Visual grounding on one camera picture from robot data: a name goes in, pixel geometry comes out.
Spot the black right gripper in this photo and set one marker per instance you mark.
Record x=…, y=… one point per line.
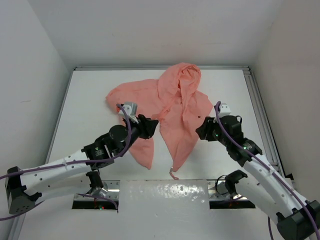
x=204, y=130

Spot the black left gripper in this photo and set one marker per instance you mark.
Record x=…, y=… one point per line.
x=145, y=126

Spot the salmon pink hooded jacket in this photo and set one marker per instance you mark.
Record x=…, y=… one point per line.
x=174, y=100

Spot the metal zipper pull pink tab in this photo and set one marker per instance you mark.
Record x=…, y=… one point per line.
x=171, y=173

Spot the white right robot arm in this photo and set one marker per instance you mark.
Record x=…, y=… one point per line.
x=295, y=217

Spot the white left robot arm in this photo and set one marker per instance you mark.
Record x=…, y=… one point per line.
x=77, y=173

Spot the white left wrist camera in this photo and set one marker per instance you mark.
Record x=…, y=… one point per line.
x=130, y=108

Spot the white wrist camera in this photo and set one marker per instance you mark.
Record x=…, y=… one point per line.
x=130, y=108
x=223, y=110

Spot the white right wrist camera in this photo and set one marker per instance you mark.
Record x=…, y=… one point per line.
x=223, y=110

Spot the aluminium frame back rail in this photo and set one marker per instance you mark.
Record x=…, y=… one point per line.
x=157, y=67

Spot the aluminium frame rail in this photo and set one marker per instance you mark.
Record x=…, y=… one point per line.
x=157, y=67
x=268, y=140

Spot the aluminium frame right rail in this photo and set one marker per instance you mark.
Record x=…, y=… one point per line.
x=268, y=140

